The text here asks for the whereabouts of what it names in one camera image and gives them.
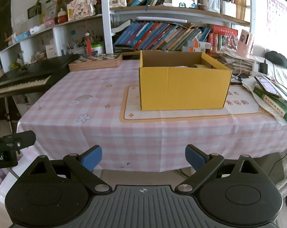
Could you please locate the pink phone stand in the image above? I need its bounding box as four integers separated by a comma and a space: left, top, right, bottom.
237, 29, 254, 58

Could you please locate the black Yamaha keyboard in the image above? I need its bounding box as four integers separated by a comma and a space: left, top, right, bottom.
0, 54, 79, 98

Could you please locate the white shelf unit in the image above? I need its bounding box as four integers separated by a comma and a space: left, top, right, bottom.
0, 0, 250, 72

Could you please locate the pink checkered tablecloth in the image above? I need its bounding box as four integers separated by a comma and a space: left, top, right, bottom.
17, 60, 287, 172

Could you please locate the wooden chess board box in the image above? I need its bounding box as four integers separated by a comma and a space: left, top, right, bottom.
69, 54, 123, 72

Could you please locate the pink decorative house ornament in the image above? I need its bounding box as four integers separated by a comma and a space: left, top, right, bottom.
67, 0, 97, 20

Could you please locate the cream orange-bordered mat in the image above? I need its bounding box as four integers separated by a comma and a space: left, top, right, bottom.
119, 85, 271, 123

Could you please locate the yellow cardboard box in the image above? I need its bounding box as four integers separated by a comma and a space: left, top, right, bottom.
139, 51, 232, 111

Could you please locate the row of leaning books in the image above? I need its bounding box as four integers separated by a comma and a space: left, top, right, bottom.
113, 20, 238, 54

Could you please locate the white green lid jar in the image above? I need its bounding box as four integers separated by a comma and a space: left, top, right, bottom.
91, 43, 105, 56

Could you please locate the white pen holder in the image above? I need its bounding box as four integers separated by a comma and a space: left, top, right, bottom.
68, 46, 86, 55

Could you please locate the green book stack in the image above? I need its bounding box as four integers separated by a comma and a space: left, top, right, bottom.
253, 76, 287, 122

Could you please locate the red orange bottle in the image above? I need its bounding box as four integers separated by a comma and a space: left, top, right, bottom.
85, 32, 92, 55

